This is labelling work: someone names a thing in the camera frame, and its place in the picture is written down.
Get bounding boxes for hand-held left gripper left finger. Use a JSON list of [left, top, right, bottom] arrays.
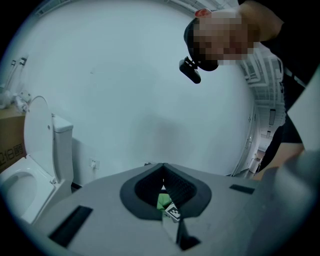
[[33, 163, 183, 256]]

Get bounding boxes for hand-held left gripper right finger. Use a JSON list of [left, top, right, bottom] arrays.
[[163, 163, 261, 243]]

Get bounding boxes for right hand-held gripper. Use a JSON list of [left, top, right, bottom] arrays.
[[161, 202, 181, 245]]

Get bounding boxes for green cloth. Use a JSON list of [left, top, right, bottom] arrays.
[[156, 193, 173, 211]]

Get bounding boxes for person's right forearm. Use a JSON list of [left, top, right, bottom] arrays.
[[252, 142, 306, 181]]

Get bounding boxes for white ceramic toilet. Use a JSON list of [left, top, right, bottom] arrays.
[[0, 95, 75, 225]]

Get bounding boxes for large cardboard box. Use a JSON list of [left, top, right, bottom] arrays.
[[0, 109, 27, 173]]

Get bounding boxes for white plumbing fitting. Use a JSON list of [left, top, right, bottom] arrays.
[[13, 90, 32, 111]]

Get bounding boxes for person's head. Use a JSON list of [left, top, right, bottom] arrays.
[[183, 7, 285, 72]]

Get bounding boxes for person in black shirt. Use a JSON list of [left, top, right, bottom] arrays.
[[237, 0, 320, 173]]

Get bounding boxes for black head camera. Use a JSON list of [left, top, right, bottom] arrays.
[[178, 56, 202, 85]]

